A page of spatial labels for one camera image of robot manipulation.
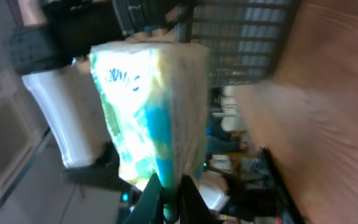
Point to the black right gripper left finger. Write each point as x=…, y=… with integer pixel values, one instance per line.
x=149, y=207

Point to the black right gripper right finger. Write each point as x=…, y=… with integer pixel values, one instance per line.
x=193, y=209

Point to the small teal tissue pack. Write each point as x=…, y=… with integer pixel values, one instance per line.
x=155, y=101

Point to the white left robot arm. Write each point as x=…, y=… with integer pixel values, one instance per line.
x=49, y=49

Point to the grey plastic basket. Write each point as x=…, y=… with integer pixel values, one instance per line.
x=246, y=37

